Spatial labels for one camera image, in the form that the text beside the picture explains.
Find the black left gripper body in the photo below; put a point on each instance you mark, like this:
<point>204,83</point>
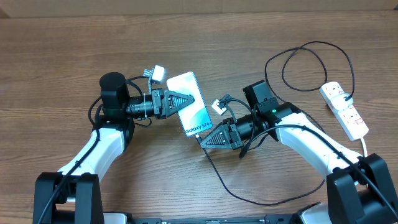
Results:
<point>157,96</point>

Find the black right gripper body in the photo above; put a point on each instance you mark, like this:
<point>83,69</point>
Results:
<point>237,140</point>

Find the Samsung Galaxy smartphone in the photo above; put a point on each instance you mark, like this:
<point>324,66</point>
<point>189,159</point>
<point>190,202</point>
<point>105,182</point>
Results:
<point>195,117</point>

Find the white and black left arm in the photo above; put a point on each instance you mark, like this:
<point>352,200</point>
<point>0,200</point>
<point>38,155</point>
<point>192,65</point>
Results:
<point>72,194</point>

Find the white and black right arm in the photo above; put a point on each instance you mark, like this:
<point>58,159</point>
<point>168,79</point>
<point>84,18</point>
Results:
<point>359,189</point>

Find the white USB charger adapter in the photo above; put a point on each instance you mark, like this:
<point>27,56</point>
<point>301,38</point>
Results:
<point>340,102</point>

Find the white power extension strip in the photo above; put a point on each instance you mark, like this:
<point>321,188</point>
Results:
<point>349,118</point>

